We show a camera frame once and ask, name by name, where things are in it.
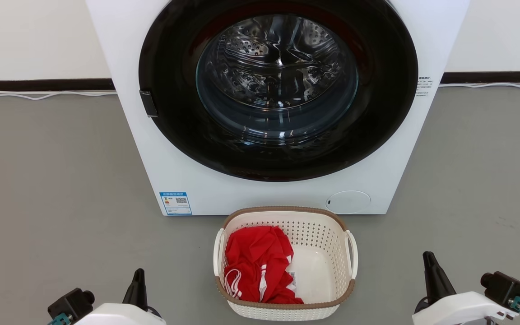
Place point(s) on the small printed text sticker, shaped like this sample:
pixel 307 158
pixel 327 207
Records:
pixel 424 86

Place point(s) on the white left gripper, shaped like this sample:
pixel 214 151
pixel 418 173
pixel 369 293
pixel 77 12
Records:
pixel 120 315

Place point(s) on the black round washer door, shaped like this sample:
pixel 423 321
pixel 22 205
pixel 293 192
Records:
pixel 169 72

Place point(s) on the white washing machine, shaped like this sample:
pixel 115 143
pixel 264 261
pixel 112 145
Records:
pixel 124 58

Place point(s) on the black baseboard strip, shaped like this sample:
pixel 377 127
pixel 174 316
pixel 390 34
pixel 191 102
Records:
pixel 39 85
pixel 494 77

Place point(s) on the white perforated laundry basket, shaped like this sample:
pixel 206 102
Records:
pixel 321 232

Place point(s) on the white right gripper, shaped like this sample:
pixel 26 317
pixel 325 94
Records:
pixel 458 309

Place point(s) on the round white filter cover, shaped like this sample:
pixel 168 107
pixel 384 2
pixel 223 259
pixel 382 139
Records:
pixel 348 202

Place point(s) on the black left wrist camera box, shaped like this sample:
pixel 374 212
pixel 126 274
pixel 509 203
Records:
pixel 70 303

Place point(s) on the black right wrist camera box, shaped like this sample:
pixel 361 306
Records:
pixel 506 286

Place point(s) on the red garment with white stripes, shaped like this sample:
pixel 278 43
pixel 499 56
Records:
pixel 253 259

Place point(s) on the steel washing drum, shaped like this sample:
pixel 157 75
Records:
pixel 278 72

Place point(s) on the blue energy label sticker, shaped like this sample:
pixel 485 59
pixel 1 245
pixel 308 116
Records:
pixel 176 203

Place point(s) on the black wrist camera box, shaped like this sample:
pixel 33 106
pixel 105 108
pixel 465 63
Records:
pixel 70 303
pixel 506 286

